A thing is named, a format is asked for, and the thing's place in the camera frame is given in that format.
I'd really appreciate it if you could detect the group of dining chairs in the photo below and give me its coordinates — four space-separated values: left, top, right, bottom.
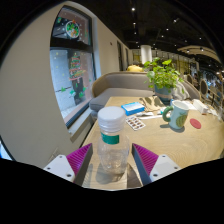
184 71 224 108

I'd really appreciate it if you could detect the group of ceiling lights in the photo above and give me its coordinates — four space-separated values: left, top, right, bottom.
129 6 206 53

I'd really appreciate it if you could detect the grey curved sofa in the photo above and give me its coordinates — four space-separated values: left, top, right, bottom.
89 70 201 113

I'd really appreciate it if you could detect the pill blister pack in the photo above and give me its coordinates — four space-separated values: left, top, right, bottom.
125 115 147 131

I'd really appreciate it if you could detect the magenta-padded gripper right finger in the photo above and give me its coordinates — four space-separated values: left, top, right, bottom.
131 143 183 187

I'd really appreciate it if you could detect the decorated dark-framed window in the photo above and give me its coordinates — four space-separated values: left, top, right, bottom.
49 4 98 129

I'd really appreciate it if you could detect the white round pillar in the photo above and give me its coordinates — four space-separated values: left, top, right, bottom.
139 44 153 65

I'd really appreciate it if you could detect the flat round red coaster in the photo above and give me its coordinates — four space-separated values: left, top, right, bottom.
189 118 203 130

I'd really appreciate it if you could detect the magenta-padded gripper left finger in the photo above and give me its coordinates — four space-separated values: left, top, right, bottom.
43 143 94 187

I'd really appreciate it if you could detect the clear plastic bottle white cap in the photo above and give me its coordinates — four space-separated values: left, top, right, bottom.
96 105 131 175

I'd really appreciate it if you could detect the flat blue box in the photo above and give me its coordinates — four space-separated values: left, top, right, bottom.
120 101 146 117

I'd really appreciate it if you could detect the white mug green handle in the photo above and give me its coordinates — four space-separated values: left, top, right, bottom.
162 99 190 130

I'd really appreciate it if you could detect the white box orange print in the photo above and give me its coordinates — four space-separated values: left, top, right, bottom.
192 98 209 114

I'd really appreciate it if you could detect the person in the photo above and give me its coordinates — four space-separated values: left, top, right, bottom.
126 63 144 73

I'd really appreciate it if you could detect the grey chevron pillow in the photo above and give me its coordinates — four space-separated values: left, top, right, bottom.
173 81 192 101

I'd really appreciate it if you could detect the green potted plant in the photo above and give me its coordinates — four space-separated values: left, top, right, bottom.
143 57 185 104

